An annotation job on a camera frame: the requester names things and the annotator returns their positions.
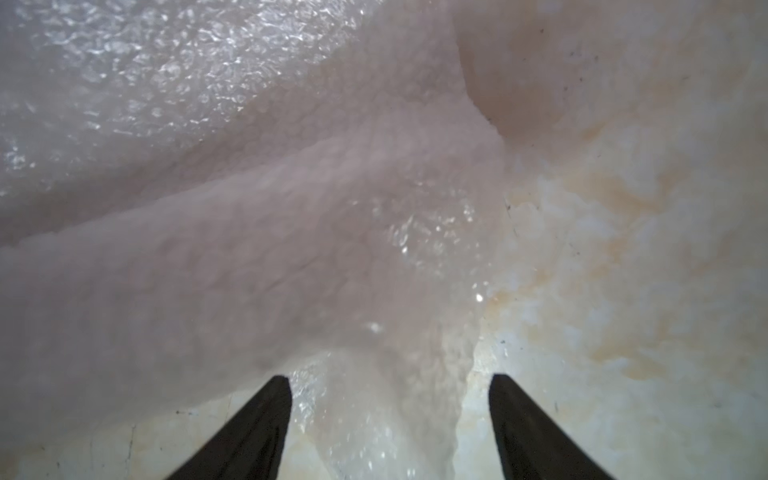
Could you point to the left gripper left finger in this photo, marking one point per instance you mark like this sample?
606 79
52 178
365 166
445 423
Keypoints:
250 445

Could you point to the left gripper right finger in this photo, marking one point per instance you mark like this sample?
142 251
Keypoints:
531 446

